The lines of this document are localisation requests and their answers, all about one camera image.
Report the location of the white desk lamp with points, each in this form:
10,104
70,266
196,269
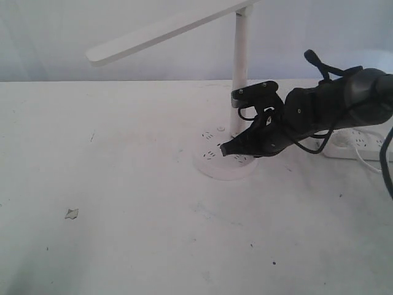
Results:
207,155

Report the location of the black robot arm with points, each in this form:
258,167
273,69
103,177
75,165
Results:
361,99

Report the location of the white power strip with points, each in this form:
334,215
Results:
347,143

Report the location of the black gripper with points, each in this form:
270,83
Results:
303,113

